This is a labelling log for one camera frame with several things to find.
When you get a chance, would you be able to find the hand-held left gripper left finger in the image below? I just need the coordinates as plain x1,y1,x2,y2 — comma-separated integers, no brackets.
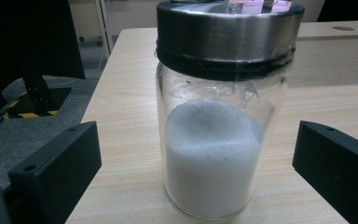
7,120,103,224

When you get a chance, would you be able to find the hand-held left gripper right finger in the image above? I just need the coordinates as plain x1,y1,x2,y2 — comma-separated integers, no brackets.
292,120,358,224

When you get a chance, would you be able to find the glass jar with metal lid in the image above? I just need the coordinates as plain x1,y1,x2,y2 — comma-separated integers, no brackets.
154,0,306,219

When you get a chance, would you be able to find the black stand base striped tape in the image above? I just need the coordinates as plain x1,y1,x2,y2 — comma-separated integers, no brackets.
0,74,73,120

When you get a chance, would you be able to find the black machine base with hazard tape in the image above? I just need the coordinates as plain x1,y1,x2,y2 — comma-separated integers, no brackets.
0,0,87,132

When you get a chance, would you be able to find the black curtain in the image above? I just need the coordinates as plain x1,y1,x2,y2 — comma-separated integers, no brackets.
316,0,358,22

